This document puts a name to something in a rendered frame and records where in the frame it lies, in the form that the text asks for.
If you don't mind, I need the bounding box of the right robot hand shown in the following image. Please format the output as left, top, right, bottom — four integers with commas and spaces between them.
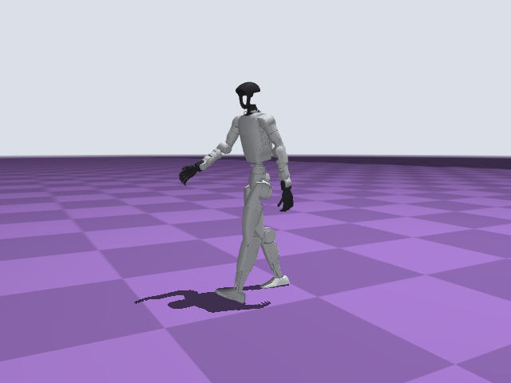
179, 160, 204, 185

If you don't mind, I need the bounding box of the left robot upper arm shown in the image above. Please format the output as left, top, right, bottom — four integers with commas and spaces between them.
257, 114, 286, 158

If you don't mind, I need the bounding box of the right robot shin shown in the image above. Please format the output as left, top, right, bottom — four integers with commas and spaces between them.
261, 239, 282, 278

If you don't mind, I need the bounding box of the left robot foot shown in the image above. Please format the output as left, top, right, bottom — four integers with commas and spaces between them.
215, 288, 246, 303

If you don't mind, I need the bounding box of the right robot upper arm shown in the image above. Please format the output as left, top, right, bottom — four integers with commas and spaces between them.
218, 116, 240, 154

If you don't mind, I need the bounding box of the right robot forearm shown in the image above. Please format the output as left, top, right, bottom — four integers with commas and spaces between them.
200, 145, 222, 170

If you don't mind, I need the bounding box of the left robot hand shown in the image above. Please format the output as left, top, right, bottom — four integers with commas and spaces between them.
277, 180, 294, 211

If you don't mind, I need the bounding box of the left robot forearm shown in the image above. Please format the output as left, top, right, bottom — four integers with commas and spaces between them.
275, 146, 291, 188

